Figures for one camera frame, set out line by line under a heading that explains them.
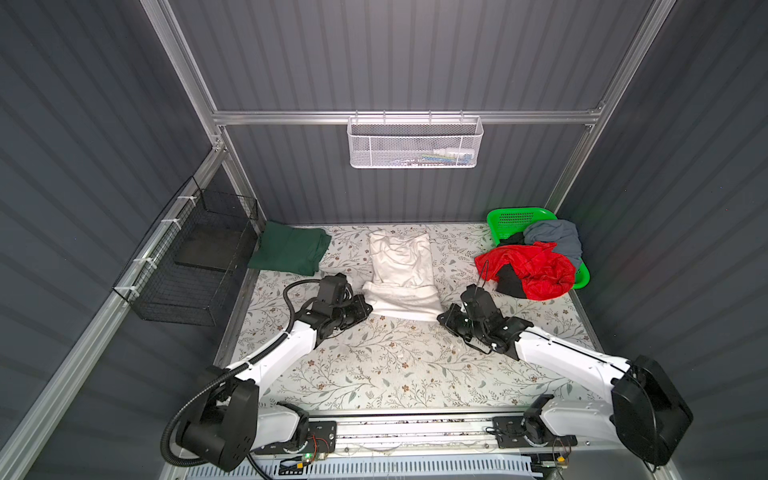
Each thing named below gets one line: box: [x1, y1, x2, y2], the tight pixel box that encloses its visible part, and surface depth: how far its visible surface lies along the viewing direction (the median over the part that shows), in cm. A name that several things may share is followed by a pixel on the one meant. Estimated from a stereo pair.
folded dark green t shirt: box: [247, 221, 332, 276], surface depth 111 cm
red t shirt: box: [475, 241, 577, 301], surface depth 95 cm
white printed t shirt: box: [362, 230, 443, 321], surface depth 107 cm
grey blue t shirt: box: [523, 219, 582, 271], surface depth 105 cm
